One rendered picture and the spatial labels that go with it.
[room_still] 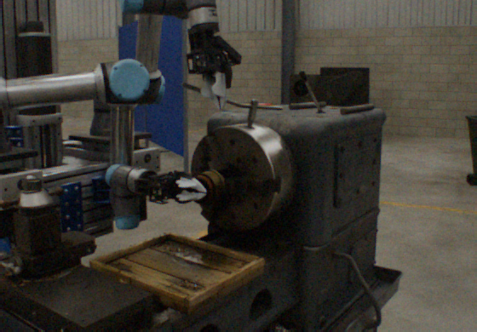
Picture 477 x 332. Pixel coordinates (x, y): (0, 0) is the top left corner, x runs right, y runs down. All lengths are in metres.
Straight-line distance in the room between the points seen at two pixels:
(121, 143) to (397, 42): 10.08
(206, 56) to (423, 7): 10.33
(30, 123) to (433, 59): 10.14
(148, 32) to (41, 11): 0.39
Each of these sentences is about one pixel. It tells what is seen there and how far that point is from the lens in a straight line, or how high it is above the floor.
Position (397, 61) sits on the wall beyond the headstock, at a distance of 11.29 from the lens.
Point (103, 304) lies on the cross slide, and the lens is 0.95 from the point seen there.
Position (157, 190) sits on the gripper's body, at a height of 1.08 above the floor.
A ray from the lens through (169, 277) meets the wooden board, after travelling 1.24.
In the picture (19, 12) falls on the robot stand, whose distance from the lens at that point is 1.81.
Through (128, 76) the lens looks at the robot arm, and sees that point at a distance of 1.36.
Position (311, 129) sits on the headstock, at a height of 1.23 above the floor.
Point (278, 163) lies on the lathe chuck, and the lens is 1.34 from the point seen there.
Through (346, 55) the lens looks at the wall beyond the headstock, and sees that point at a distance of 11.51.
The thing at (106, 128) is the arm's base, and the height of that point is 1.19.
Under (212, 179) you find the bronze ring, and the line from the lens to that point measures 1.29.
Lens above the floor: 1.39
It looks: 9 degrees down
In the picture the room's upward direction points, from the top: straight up
